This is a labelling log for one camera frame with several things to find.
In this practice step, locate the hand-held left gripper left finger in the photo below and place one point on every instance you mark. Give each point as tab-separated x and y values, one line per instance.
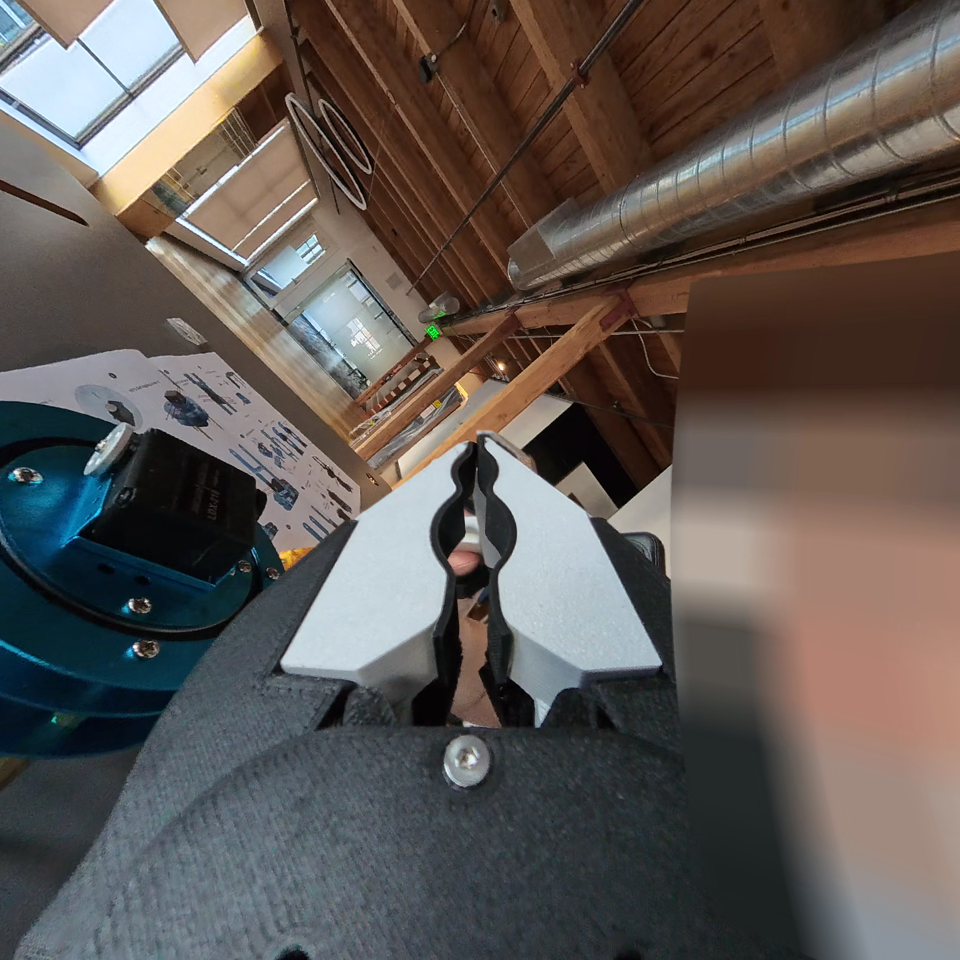
367	600

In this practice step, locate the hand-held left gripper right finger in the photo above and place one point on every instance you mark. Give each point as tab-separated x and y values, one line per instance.
570	600

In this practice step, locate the black servo motor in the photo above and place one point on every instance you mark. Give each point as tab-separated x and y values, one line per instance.
172	510

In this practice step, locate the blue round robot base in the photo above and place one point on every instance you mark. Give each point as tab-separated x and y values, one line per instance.
75	675

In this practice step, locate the dark grey desk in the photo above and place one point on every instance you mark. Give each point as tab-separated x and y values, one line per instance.
90	300

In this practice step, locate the frosted glass partition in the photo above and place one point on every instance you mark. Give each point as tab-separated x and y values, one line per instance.
352	330

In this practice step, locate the small clear parts bag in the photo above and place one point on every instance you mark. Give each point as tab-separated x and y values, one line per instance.
186	331

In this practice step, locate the printed instruction sheet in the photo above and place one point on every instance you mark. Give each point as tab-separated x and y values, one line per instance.
60	382

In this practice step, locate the beige roller blind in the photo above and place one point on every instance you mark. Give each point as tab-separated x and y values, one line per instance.
255	187

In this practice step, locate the ceiling sprinkler pipe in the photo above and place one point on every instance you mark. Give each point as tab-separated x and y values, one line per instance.
576	77

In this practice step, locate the large window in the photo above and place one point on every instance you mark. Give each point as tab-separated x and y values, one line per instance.
75	82

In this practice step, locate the wooden post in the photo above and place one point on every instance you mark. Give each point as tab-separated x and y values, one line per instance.
436	384
517	390

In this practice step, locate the metal air duct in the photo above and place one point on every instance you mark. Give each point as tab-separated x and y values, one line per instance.
712	180

